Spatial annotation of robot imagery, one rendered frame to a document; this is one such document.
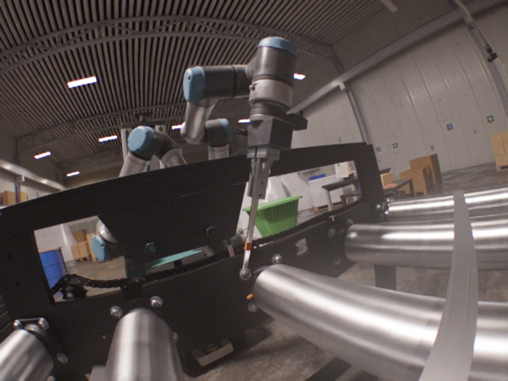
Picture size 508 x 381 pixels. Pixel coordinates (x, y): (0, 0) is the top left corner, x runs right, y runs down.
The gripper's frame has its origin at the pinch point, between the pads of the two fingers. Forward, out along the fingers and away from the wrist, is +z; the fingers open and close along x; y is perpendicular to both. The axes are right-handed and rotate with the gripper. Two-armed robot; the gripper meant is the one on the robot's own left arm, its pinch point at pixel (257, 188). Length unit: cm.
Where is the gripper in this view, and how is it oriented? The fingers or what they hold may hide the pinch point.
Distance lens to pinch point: 42.9
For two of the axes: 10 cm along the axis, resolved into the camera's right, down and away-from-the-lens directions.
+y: -8.9, -1.0, -4.4
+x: 4.2, 1.4, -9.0
